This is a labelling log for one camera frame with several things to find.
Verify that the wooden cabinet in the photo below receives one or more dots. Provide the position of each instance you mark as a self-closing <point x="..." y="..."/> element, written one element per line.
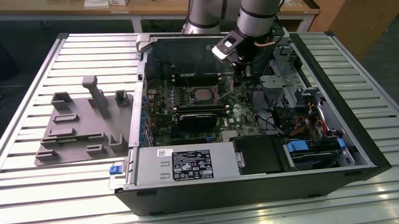
<point x="358" y="18"/>

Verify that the CPU socket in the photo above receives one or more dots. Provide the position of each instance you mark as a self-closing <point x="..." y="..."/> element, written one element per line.
<point x="189" y="98"/>

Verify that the hard disk in blue carrier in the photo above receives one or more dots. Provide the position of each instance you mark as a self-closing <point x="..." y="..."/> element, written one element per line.
<point x="311" y="156"/>

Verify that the black open PC case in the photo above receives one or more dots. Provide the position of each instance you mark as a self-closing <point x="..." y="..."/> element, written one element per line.
<point x="218" y="200"/>

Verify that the silver CPU chip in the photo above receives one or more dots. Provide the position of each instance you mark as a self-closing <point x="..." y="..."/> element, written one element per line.
<point x="201" y="94"/>

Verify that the small silver heat sink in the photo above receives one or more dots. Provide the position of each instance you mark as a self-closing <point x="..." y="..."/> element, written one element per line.
<point x="229" y="135"/>

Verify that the black graphics card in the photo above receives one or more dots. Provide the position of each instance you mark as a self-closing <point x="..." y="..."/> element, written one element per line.
<point x="198" y="120"/>

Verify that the green RAM stick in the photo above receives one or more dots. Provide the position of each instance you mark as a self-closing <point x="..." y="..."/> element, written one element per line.
<point x="199" y="108"/>

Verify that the white paper box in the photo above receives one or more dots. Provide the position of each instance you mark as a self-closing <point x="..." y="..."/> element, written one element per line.
<point x="97" y="4"/>

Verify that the grey power supply unit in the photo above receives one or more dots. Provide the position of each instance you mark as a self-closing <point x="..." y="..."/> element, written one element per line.
<point x="155" y="168"/>

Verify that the blue case latch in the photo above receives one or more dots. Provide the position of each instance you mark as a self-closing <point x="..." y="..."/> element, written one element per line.
<point x="115" y="169"/>

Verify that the green motherboard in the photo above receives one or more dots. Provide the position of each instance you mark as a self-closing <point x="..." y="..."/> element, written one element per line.
<point x="241" y="112"/>

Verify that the grey parts rack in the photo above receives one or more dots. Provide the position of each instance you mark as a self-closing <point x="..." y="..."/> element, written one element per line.
<point x="81" y="130"/>

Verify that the perforated metal drive cage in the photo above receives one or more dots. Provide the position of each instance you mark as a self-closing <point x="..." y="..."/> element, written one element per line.
<point x="281" y="88"/>

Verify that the black disk bay box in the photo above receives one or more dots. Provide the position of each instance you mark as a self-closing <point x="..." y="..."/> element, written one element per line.
<point x="259" y="154"/>

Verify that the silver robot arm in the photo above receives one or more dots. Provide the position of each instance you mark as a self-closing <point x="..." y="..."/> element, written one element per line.
<point x="255" y="16"/>

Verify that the wooden desk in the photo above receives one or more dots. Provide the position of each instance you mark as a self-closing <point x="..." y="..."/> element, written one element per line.
<point x="150" y="10"/>

